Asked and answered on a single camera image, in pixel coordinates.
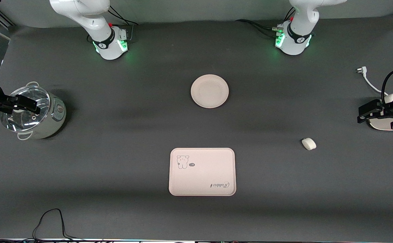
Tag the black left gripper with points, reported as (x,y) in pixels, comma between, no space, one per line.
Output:
(384,110)

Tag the white steamed bun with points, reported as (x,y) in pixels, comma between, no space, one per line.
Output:
(308,143)

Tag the round beige plate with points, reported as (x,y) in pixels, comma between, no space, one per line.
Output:
(209,91)

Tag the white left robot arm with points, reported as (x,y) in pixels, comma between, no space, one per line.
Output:
(297,40)

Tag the beige rectangular rabbit tray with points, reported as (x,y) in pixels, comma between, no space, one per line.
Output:
(202,171)

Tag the glass pot lid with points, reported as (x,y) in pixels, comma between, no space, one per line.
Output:
(21,119)

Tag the cream white toaster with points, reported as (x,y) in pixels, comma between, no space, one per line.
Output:
(380,124)

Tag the silver electric cooking pot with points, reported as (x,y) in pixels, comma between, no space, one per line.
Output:
(56,116)

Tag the dark grey table cloth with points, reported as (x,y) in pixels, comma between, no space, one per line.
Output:
(115,162)

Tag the aluminium frame rail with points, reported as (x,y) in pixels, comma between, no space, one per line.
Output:
(5,18)

